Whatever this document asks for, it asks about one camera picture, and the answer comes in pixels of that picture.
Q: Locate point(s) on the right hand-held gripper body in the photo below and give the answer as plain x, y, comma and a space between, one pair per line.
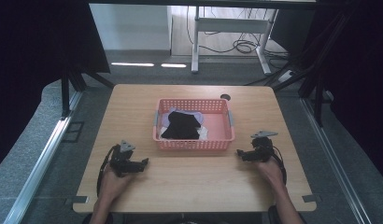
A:
263, 146

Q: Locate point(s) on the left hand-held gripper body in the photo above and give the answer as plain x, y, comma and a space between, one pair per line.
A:
120, 160

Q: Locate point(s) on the person's right hand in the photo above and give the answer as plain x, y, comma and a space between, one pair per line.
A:
270, 172

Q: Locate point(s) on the person's left hand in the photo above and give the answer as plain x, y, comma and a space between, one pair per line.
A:
113, 185

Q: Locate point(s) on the pink plastic basket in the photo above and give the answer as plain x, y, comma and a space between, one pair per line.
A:
216, 124

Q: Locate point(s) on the black cloth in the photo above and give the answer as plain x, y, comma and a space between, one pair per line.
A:
181, 126

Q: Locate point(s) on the white power strip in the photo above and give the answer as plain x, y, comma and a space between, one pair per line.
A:
286, 76

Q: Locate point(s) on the black metal stand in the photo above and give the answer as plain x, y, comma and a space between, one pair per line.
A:
317, 93
65, 93

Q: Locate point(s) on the black curtain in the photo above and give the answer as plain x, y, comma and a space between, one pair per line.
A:
354, 77
31, 62

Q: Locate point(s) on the aluminium floor rail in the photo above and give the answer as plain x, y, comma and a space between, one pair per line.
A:
333, 158
40, 168

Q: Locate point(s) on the white desk frame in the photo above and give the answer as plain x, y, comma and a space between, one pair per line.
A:
230, 25

